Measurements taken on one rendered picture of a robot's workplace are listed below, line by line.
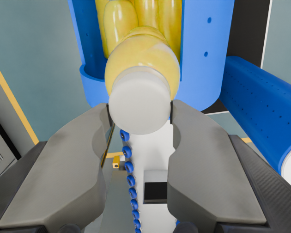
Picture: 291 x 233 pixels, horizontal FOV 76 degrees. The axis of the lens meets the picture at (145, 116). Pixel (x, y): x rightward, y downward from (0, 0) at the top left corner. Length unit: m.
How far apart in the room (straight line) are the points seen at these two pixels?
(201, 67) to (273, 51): 1.50
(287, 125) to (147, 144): 0.48
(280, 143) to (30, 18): 1.65
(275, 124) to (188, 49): 0.59
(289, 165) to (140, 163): 0.51
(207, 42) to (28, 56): 1.61
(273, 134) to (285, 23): 1.11
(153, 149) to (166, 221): 0.47
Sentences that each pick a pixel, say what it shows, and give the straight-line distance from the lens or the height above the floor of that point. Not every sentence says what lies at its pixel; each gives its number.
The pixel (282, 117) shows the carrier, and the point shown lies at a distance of 0.80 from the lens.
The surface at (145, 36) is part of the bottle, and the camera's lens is 0.17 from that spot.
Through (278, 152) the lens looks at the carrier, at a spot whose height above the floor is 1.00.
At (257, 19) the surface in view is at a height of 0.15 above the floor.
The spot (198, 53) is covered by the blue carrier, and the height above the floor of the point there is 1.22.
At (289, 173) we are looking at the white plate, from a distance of 0.80.
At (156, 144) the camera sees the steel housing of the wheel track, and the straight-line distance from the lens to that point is 0.71.
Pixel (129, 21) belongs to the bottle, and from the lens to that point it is 0.37.
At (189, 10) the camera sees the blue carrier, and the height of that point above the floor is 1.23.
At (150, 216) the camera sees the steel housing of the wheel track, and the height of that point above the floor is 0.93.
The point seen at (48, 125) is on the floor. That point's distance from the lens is 2.01.
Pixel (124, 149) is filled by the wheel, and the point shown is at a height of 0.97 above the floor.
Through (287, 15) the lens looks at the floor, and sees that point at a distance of 1.76.
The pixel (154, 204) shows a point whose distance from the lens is 0.70.
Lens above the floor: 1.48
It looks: 60 degrees down
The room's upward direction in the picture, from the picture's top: 178 degrees counter-clockwise
